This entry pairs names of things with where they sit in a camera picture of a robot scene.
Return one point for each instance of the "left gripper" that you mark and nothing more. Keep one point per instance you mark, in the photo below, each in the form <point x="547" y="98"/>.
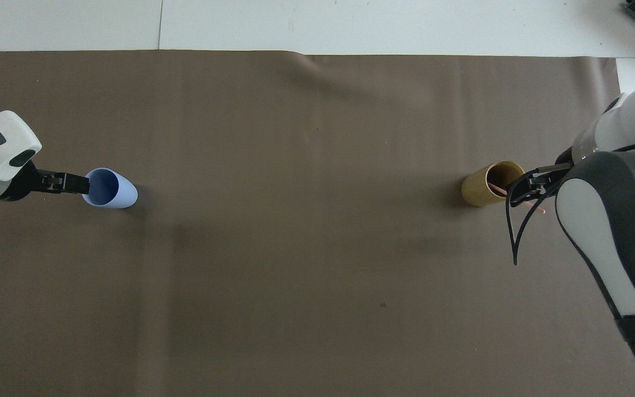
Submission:
<point x="22" y="182"/>

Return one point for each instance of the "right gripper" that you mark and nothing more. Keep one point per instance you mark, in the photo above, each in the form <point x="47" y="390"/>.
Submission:
<point x="548" y="179"/>

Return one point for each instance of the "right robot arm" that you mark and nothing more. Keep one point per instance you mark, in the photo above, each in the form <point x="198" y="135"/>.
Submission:
<point x="598" y="220"/>

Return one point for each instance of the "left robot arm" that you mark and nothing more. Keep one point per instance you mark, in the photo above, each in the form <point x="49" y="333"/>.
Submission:
<point x="3" y="140"/>

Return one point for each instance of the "pink chopstick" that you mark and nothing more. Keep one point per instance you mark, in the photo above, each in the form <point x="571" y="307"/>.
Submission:
<point x="497" y="189"/>

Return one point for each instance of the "bamboo cup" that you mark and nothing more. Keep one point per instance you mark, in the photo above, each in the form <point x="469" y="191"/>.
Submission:
<point x="477" y="193"/>

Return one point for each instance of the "light blue cup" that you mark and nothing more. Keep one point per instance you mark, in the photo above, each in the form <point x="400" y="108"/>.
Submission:
<point x="122" y="194"/>

